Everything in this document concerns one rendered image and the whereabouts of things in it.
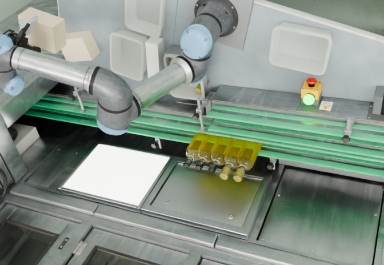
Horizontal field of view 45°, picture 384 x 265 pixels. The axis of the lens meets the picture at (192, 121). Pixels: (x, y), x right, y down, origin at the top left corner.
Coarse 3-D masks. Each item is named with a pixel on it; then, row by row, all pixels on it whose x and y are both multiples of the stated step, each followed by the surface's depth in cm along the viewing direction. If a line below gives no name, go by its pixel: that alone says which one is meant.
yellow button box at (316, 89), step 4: (304, 84) 187; (308, 84) 187; (316, 84) 186; (320, 84) 186; (304, 88) 185; (308, 88) 185; (312, 88) 184; (316, 88) 184; (320, 88) 185; (304, 92) 185; (308, 92) 184; (312, 92) 183; (316, 92) 182; (320, 92) 186; (316, 96) 184; (320, 96) 188; (316, 100) 185; (312, 104) 187; (316, 104) 186
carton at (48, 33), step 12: (24, 12) 181; (36, 12) 182; (36, 24) 178; (48, 24) 177; (60, 24) 179; (36, 36) 182; (48, 36) 179; (60, 36) 182; (48, 48) 183; (60, 48) 185
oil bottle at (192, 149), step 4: (196, 136) 201; (200, 136) 201; (204, 136) 201; (192, 140) 200; (196, 140) 199; (200, 140) 199; (204, 140) 199; (192, 144) 198; (196, 144) 197; (200, 144) 197; (188, 148) 196; (192, 148) 195; (196, 148) 195; (188, 152) 195; (192, 152) 194; (196, 152) 194; (196, 156) 194; (196, 160) 196
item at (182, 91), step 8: (168, 56) 199; (176, 56) 198; (168, 64) 204; (176, 88) 214; (184, 88) 215; (192, 88) 214; (176, 96) 212; (184, 96) 210; (192, 96) 209; (200, 96) 208
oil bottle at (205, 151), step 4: (208, 136) 200; (212, 136) 200; (216, 136) 199; (220, 136) 200; (208, 140) 198; (212, 140) 197; (216, 140) 197; (204, 144) 196; (208, 144) 196; (212, 144) 195; (200, 148) 194; (204, 148) 194; (208, 148) 194; (212, 148) 194; (200, 152) 193; (204, 152) 192; (208, 152) 192; (200, 156) 193; (204, 156) 192; (208, 156) 191; (208, 160) 192
